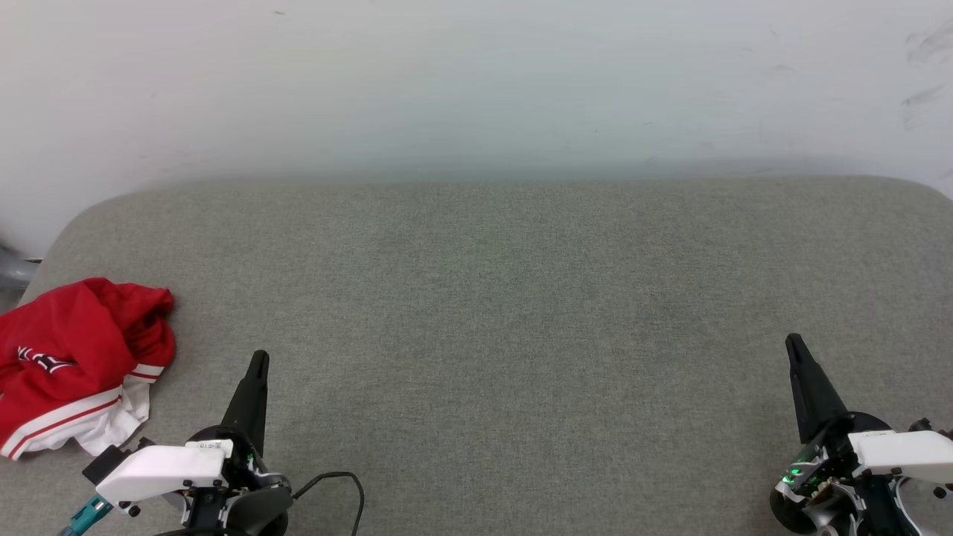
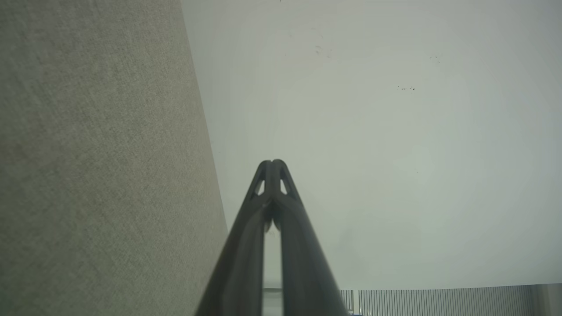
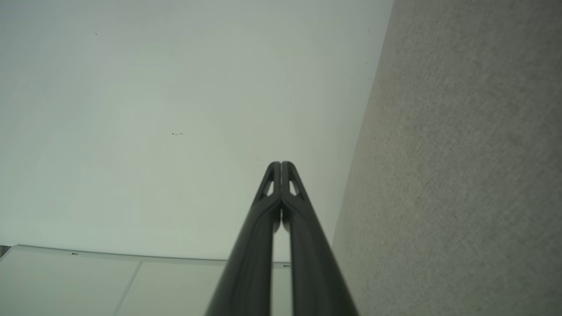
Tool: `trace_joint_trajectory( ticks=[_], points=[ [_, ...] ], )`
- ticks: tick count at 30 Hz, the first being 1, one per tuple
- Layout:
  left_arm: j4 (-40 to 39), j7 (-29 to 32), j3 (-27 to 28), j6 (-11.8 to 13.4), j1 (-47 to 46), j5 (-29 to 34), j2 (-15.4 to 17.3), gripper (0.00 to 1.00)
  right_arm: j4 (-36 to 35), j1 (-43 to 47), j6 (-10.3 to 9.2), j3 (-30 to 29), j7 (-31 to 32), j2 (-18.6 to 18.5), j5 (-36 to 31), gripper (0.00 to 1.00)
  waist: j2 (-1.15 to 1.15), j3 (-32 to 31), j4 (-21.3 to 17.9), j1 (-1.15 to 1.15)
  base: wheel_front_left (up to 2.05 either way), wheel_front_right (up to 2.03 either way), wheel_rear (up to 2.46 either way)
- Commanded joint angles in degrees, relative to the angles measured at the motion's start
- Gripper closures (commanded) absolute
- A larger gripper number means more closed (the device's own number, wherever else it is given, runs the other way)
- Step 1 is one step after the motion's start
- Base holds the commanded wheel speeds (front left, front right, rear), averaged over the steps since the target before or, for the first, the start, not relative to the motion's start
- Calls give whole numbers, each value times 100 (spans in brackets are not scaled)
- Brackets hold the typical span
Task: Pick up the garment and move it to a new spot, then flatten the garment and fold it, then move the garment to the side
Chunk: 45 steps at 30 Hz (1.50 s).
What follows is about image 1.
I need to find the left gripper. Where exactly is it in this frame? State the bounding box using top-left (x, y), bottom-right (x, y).
top-left (156, 350), bottom-right (293, 536)

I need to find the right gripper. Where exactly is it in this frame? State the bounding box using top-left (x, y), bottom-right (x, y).
top-left (770, 333), bottom-right (905, 536)

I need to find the red white jersey shirt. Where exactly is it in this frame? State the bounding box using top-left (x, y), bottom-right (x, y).
top-left (0, 278), bottom-right (177, 461)

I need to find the teal cable connector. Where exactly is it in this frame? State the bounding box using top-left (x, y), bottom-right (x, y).
top-left (58, 495), bottom-right (114, 536)

